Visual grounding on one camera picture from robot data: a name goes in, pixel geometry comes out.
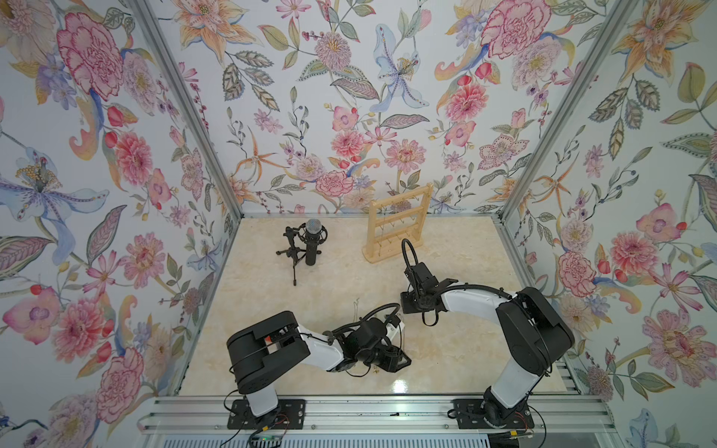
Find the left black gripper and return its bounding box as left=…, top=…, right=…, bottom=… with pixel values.
left=356, top=343, right=415, bottom=373

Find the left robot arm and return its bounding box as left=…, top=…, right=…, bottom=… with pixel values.
left=224, top=302, right=412, bottom=431

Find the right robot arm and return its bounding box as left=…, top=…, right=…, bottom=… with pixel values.
left=401, top=239, right=575, bottom=429

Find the wooden jewelry display stand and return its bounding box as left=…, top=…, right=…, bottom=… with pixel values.
left=362, top=184, right=433, bottom=264

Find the black microphone with mesh head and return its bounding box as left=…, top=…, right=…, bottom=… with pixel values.
left=304, top=218, right=328, bottom=266

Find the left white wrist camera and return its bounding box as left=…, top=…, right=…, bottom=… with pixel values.
left=384, top=314, right=401, bottom=333

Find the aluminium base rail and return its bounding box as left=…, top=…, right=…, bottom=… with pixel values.
left=137, top=394, right=616, bottom=436

